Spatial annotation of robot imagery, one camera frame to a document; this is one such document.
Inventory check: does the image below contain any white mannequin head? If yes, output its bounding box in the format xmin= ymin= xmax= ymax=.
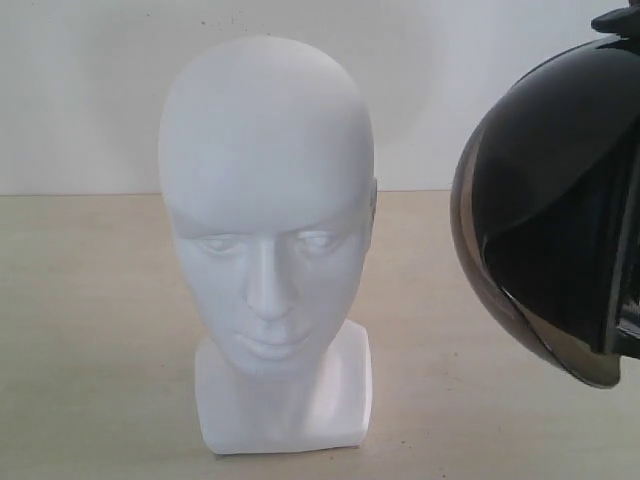
xmin=158 ymin=36 xmax=377 ymax=455

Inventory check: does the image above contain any black helmet with tinted visor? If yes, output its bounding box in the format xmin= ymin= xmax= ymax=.
xmin=450 ymin=35 xmax=639 ymax=389

